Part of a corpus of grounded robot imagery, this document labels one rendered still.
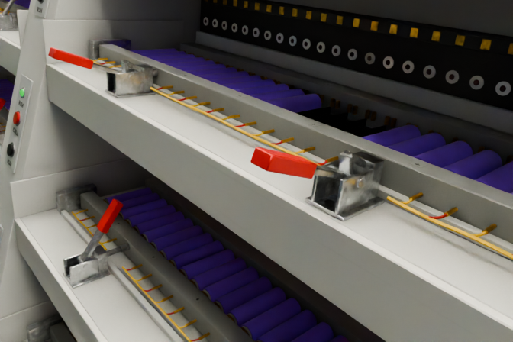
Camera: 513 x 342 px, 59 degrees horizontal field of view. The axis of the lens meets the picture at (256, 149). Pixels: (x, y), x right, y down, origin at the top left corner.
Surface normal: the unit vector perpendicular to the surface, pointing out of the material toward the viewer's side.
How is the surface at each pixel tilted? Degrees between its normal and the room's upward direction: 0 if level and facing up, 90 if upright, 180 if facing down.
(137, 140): 105
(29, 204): 90
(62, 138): 90
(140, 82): 90
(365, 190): 90
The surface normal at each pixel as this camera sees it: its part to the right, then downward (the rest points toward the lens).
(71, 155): 0.66, 0.32
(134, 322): 0.09, -0.93
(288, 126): -0.75, 0.18
